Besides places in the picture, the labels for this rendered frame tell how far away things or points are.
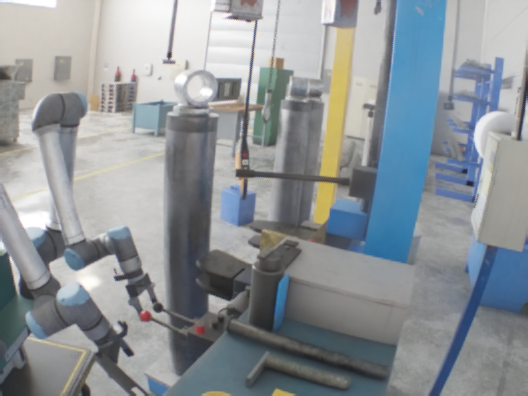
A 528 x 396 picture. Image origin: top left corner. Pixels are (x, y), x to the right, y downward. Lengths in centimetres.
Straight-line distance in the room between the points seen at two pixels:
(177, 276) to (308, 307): 87
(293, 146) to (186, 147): 133
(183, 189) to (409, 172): 86
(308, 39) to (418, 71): 1139
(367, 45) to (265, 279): 1148
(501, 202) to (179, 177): 123
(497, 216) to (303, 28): 1155
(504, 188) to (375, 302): 74
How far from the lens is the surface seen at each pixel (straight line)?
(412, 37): 128
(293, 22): 1284
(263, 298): 95
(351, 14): 154
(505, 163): 149
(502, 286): 361
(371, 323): 101
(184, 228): 166
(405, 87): 127
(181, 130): 156
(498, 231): 154
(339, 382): 86
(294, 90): 277
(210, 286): 144
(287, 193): 286
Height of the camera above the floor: 167
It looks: 17 degrees down
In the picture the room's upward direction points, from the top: 6 degrees clockwise
